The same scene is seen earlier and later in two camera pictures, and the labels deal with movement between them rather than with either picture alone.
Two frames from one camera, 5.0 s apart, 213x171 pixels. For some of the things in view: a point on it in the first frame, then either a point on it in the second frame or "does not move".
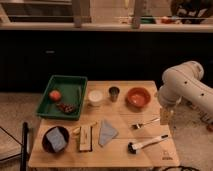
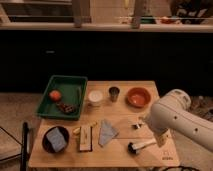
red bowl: [138, 97] does not move
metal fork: [138, 126] does not move
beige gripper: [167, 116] -> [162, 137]
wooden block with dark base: [86, 138] does not move
